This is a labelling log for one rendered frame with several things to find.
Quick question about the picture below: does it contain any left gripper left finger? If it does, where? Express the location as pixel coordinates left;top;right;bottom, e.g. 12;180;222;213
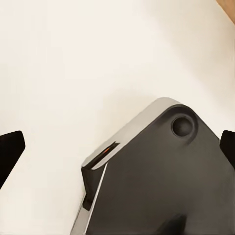
0;130;25;189

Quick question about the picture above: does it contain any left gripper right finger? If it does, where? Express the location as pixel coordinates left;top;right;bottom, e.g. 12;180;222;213
219;130;235;169

